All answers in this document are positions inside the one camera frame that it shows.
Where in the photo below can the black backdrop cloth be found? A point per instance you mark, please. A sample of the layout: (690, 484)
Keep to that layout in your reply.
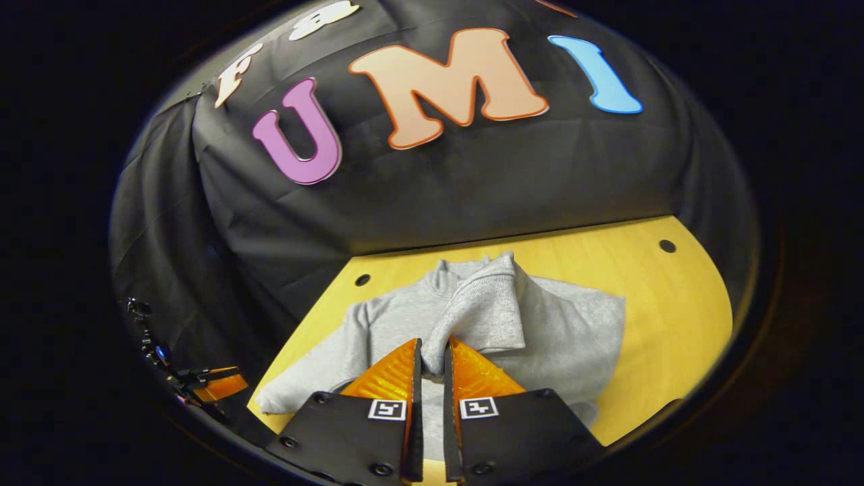
(472, 182)

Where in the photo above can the grey zip-neck sweatshirt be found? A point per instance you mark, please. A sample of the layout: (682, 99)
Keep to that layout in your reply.
(567, 337)

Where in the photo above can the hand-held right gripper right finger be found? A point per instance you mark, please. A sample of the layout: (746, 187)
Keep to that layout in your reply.
(449, 432)

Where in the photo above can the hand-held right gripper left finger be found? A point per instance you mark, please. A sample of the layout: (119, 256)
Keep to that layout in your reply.
(416, 432)

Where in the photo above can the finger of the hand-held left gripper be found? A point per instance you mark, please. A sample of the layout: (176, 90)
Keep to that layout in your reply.
(223, 386)

